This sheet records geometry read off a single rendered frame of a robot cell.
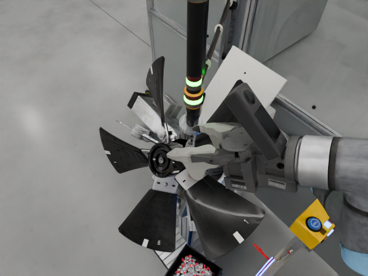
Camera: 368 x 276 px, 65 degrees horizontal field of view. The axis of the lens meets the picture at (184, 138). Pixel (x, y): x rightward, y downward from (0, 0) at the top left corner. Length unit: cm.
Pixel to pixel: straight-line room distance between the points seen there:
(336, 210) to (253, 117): 20
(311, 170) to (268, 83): 71
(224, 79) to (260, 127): 77
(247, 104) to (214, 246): 60
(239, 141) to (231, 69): 73
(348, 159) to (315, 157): 4
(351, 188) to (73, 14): 417
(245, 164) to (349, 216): 15
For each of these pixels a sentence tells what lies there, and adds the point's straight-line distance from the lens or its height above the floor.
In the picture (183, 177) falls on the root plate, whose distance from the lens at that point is 98.
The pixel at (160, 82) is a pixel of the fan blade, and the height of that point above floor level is 137.
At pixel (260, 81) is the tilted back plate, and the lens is 112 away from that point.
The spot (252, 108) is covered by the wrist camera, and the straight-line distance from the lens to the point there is 43.
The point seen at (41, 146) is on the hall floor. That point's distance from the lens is 280.
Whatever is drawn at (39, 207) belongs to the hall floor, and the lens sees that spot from 248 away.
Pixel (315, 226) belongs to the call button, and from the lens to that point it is 111.
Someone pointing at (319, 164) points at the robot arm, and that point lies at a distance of 42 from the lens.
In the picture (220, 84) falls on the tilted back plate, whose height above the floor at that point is 125.
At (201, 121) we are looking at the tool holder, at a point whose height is 147.
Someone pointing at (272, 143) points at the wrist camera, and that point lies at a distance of 43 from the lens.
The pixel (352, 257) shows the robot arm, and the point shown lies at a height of 162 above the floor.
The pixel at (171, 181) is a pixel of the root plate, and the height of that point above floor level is 112.
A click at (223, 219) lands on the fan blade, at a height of 117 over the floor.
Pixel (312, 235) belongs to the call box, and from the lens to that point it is 111.
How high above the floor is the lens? 204
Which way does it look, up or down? 52 degrees down
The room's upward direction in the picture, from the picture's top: straight up
